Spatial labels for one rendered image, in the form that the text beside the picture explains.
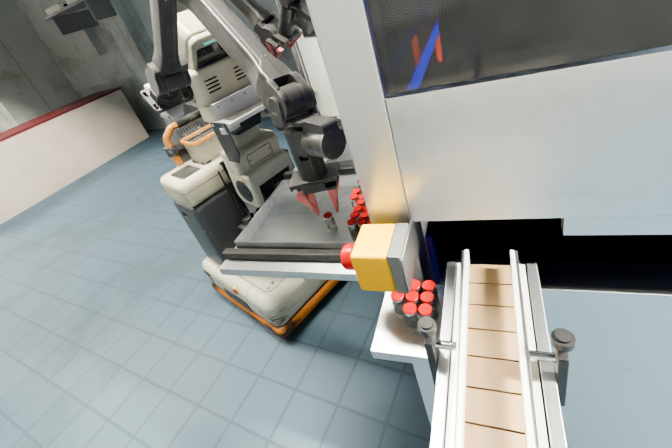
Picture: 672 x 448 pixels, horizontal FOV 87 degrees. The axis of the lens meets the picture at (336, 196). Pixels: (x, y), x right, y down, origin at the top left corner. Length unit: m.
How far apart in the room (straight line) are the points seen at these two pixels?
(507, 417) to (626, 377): 0.38
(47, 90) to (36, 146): 2.36
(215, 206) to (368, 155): 1.27
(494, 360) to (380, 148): 0.29
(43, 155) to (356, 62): 5.71
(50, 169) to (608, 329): 5.93
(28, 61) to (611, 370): 8.18
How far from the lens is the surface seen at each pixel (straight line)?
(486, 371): 0.49
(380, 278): 0.51
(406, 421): 1.50
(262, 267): 0.80
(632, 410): 0.91
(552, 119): 0.47
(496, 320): 0.53
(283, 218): 0.92
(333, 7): 0.45
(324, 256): 0.72
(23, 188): 5.95
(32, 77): 8.17
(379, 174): 0.51
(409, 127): 0.47
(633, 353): 0.76
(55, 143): 6.08
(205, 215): 1.69
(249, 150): 1.44
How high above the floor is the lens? 1.35
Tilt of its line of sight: 31 degrees down
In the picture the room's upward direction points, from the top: 19 degrees counter-clockwise
